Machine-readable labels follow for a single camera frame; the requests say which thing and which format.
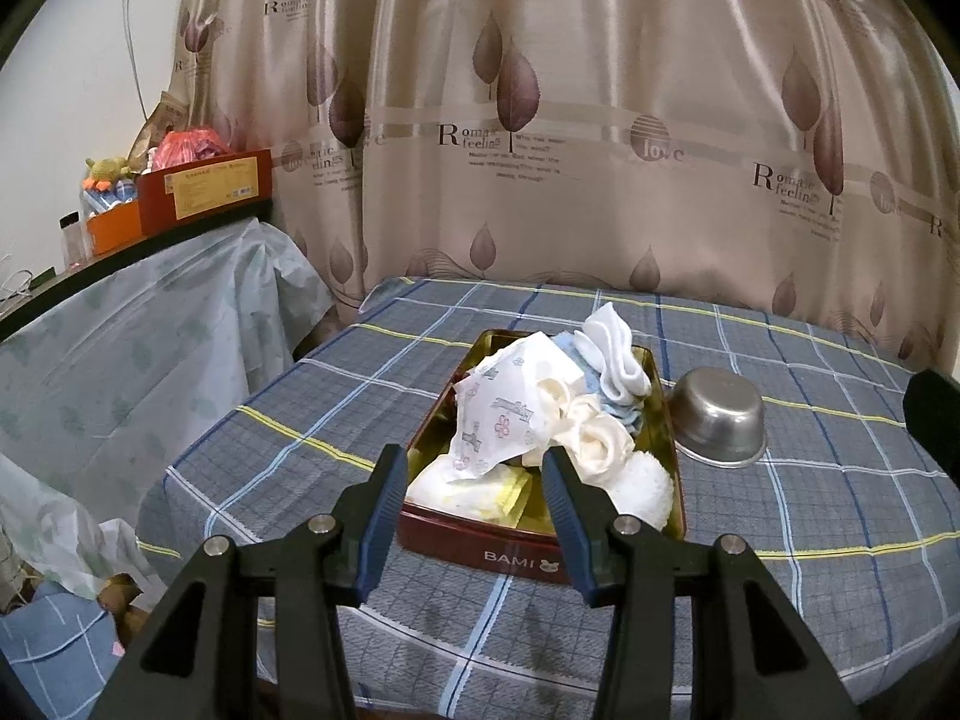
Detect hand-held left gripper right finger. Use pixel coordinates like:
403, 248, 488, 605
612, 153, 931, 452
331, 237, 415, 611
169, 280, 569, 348
541, 447, 860, 720

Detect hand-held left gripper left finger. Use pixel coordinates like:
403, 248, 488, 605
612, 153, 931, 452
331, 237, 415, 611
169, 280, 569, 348
90, 444, 410, 720

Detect red tin box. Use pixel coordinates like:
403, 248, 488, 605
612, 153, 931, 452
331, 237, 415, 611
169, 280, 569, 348
395, 328, 688, 586

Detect white fluffy towel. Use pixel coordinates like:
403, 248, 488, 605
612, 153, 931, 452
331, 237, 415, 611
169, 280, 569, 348
598, 450, 674, 535

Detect white fabric rose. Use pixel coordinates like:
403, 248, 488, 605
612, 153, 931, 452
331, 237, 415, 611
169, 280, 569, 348
561, 406, 638, 484
534, 369, 595, 436

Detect white and yellow cloth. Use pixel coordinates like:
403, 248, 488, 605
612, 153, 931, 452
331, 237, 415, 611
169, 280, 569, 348
405, 456, 536, 527

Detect light blue cloth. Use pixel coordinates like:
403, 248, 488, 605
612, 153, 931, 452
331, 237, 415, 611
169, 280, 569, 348
551, 330, 646, 437

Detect white patterned cloth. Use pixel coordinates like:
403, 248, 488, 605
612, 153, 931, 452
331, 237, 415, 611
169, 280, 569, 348
452, 334, 587, 482

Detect metal bowl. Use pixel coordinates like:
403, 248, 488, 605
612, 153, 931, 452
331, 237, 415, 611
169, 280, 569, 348
667, 367, 768, 470

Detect grey checked tablecloth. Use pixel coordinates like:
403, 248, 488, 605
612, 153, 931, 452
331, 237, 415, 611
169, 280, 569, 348
137, 276, 960, 715

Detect brown wooden object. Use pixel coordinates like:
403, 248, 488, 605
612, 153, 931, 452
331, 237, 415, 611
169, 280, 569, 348
97, 574, 163, 647

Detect pale patterned cover sheet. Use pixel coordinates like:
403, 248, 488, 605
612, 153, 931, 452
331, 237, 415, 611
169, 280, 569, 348
0, 217, 336, 602

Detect blue checked cloth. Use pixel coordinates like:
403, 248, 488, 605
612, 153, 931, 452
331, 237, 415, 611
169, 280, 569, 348
0, 581, 130, 720

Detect red cardboard box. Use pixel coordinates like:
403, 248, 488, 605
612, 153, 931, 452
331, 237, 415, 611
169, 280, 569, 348
136, 148, 273, 237

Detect orange cardboard box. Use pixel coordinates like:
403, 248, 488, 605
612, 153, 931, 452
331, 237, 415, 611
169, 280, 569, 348
85, 201, 143, 257

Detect black shelf board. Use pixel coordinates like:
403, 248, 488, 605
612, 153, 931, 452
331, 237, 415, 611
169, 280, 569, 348
0, 199, 275, 344

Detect clear plastic jar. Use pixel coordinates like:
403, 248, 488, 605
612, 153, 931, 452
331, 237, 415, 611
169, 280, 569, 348
60, 214, 93, 268

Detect orange plastic bag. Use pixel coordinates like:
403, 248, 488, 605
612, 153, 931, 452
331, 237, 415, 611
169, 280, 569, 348
150, 129, 230, 170

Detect blue and white packets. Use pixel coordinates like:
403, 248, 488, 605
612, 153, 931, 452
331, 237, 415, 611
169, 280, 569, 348
81, 181, 140, 220

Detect beige leaf print curtain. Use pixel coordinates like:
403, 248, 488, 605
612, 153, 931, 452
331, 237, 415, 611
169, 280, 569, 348
171, 0, 960, 372

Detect small plush toy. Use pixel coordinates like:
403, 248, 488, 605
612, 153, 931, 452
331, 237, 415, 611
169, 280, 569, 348
82, 156, 137, 193

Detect brown paper bag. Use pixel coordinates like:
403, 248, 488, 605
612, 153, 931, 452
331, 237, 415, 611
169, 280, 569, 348
133, 90, 190, 166

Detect tangled white cables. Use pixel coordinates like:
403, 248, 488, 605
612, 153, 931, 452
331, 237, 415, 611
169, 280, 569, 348
0, 262, 37, 305

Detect thin green wire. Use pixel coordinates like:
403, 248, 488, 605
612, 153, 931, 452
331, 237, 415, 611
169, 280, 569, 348
103, 0, 155, 115

